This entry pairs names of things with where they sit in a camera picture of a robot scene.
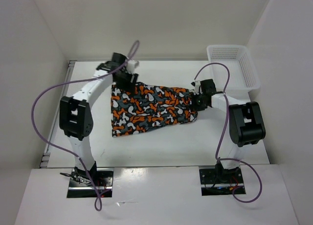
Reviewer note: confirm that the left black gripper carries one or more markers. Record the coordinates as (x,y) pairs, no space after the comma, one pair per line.
(129,86)

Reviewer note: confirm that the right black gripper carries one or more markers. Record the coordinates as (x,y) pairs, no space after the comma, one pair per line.
(194,107)

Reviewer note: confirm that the orange camouflage shorts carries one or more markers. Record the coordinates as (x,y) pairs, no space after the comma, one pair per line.
(149,107)

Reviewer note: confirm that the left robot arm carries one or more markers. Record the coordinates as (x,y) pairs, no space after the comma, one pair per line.
(75,117)

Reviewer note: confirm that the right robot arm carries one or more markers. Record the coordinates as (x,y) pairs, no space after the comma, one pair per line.
(244,123)

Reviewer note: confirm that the white plastic basket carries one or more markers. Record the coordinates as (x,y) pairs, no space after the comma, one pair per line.
(233,62)

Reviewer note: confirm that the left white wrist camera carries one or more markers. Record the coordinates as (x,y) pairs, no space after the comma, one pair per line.
(132,65)

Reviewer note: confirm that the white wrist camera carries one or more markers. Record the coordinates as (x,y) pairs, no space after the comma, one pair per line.
(132,65)
(197,87)

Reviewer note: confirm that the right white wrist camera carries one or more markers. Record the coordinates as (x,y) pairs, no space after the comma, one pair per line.
(197,87)

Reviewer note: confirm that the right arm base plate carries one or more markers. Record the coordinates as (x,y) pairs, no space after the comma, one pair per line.
(214,183)

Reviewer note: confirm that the aluminium table edge rail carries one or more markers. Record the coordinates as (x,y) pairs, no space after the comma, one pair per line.
(47,152)

